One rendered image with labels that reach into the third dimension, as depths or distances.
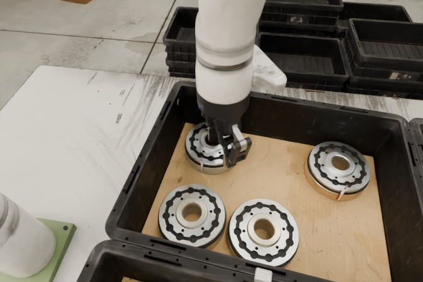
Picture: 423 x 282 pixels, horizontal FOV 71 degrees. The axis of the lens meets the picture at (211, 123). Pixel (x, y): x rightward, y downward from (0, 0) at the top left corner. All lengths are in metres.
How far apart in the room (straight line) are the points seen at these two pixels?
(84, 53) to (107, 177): 1.78
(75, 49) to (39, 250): 2.01
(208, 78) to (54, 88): 0.70
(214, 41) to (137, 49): 2.03
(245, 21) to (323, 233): 0.35
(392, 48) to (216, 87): 1.35
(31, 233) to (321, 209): 0.47
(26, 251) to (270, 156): 0.44
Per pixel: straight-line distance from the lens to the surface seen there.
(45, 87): 1.01
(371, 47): 1.60
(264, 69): 0.40
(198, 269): 0.37
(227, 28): 0.31
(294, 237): 0.47
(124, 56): 2.30
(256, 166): 0.55
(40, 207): 0.74
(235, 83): 0.36
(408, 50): 1.67
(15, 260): 0.59
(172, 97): 0.52
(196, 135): 0.55
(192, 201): 0.47
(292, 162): 0.57
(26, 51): 2.64
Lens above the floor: 1.28
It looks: 48 degrees down
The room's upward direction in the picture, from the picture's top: straight up
